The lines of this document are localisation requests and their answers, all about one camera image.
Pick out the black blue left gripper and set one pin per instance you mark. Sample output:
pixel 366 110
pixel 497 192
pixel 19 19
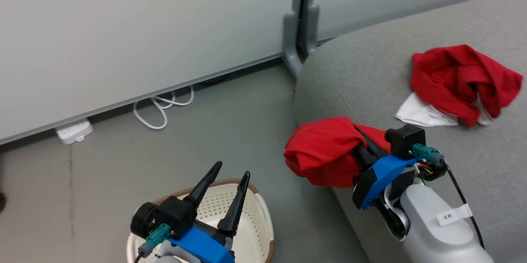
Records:
pixel 181 222

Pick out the red and white garment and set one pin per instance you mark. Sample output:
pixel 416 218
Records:
pixel 457 77

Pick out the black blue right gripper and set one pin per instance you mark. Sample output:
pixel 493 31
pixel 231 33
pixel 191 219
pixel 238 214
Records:
pixel 383 176

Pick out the grey fabric sofa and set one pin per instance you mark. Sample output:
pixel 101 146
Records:
pixel 411 90

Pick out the large white partition panel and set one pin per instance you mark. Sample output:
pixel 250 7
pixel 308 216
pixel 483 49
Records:
pixel 123 28

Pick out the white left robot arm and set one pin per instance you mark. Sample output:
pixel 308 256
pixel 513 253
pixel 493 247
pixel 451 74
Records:
pixel 169 254

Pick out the white plastic laundry basket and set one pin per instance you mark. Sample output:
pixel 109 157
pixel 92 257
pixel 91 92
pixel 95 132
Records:
pixel 251 217

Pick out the plain red garment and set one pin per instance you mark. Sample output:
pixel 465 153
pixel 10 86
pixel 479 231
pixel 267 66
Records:
pixel 325 152

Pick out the grey partition leg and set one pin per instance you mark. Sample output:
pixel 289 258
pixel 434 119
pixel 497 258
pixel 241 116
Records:
pixel 291 45
pixel 313 24

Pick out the white power strip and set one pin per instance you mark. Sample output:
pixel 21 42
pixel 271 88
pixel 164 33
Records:
pixel 74 132

